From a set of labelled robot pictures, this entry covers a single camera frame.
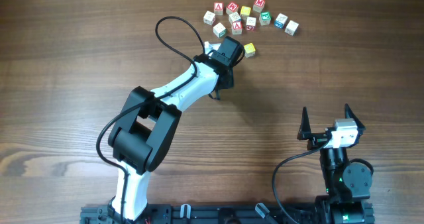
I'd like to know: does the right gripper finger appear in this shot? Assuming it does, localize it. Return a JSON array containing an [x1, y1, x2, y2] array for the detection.
[[344, 103, 366, 135], [297, 107, 312, 140]]

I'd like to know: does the yellow block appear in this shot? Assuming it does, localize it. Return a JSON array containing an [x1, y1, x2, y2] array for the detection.
[[244, 43, 256, 58], [240, 6, 251, 21]]

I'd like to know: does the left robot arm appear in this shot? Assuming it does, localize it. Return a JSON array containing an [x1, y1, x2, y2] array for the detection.
[[108, 36, 244, 223]]

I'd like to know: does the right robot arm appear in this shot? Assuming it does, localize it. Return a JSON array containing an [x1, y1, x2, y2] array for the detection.
[[297, 105, 376, 224]]

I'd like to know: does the green edged wood block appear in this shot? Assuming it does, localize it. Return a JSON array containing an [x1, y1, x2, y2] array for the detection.
[[213, 23, 227, 38]]

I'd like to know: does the red A block lower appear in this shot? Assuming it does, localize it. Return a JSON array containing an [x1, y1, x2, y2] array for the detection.
[[231, 21, 242, 35]]

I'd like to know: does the red a block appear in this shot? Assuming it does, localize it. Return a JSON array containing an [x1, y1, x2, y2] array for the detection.
[[213, 2, 224, 16], [231, 21, 242, 35]]

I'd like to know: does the plain wood block left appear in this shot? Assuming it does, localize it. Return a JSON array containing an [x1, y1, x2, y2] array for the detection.
[[203, 11, 216, 26]]

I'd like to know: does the plain wood block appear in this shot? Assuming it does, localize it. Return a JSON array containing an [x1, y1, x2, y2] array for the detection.
[[203, 11, 216, 26], [285, 21, 299, 36]]

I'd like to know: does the blue edged wood block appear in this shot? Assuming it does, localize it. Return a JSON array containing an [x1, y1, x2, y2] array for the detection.
[[229, 12, 242, 24]]

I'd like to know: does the red edged wood block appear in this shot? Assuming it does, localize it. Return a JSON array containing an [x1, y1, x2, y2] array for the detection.
[[246, 17, 256, 31]]

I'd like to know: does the red W block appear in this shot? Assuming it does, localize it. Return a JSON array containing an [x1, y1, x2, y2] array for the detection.
[[226, 1, 239, 15]]

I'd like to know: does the red A block top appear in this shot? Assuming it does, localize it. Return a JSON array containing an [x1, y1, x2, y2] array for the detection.
[[213, 2, 224, 16]]

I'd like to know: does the green letter block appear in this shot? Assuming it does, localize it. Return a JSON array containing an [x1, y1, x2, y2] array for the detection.
[[259, 11, 272, 26]]

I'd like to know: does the red M block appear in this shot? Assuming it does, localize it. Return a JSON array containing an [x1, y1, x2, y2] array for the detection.
[[253, 0, 266, 13]]

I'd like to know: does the blue picture block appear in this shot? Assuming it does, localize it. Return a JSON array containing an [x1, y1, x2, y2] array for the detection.
[[274, 13, 288, 29]]

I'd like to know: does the plain wood block right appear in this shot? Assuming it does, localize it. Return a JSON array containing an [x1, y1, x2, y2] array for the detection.
[[285, 21, 299, 36]]

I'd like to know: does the right camera cable black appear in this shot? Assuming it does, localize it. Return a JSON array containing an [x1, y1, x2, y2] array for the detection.
[[271, 144, 323, 223]]

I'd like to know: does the camera cable black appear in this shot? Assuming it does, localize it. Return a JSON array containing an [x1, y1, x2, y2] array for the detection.
[[271, 144, 323, 223], [95, 16, 246, 224]]

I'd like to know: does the left camera cable black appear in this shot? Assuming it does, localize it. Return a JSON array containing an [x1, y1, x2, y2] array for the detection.
[[95, 16, 246, 224]]

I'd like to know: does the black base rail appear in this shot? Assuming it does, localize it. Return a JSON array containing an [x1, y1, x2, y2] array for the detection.
[[79, 202, 376, 224]]

